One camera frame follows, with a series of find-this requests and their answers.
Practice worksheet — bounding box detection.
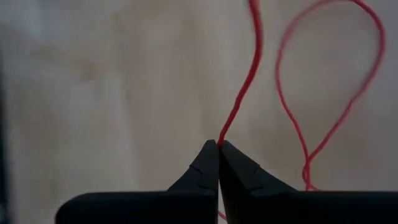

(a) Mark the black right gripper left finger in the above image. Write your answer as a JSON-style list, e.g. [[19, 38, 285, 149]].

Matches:
[[55, 139, 220, 224]]

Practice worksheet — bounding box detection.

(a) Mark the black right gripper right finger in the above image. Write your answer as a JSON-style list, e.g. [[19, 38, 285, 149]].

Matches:
[[218, 139, 398, 224]]

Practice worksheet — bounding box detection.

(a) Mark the red cord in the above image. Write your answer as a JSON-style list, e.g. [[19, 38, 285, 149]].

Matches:
[[216, 0, 387, 222]]

